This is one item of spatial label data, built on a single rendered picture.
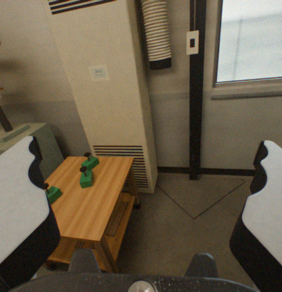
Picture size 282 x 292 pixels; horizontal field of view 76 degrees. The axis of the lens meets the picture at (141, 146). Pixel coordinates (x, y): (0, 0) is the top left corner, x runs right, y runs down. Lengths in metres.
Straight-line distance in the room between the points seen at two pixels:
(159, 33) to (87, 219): 1.16
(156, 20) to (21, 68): 1.33
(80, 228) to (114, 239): 0.39
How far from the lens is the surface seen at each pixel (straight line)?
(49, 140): 1.97
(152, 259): 1.45
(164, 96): 1.57
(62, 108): 1.99
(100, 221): 1.01
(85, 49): 1.35
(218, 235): 1.55
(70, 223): 1.07
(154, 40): 1.32
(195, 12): 1.39
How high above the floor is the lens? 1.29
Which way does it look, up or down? 31 degrees down
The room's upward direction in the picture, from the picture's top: 9 degrees counter-clockwise
